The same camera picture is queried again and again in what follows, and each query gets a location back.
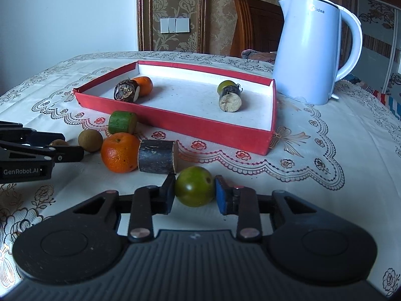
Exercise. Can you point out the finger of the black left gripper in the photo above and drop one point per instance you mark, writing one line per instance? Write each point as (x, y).
(58, 153)
(14, 132)

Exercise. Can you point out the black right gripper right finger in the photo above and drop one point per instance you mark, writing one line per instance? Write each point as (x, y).
(243, 202)

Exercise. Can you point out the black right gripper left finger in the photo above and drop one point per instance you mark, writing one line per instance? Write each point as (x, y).
(148, 201)

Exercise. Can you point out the brown longan fruit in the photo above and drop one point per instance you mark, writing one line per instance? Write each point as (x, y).
(59, 142)
(90, 140)

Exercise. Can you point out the green round plum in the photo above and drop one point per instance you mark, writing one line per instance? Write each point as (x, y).
(195, 187)
(224, 84)

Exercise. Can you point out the orange tangerine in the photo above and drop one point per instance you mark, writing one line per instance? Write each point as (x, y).
(145, 84)
(119, 152)

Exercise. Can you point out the green cucumber piece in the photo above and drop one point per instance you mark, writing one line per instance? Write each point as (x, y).
(122, 121)

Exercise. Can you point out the red shallow cardboard box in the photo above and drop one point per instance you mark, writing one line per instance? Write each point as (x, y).
(185, 100)

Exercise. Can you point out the brown patterned pillow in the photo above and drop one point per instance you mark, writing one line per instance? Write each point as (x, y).
(257, 55)

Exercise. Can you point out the white electric kettle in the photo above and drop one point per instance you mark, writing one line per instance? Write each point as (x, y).
(307, 62)

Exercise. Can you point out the brown wooden headboard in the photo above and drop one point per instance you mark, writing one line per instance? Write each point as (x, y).
(259, 27)

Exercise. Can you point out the patterned wardrobe doors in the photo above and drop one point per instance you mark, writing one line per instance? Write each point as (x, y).
(379, 64)

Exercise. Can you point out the white wall switch panel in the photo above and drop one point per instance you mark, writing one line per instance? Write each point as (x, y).
(174, 25)

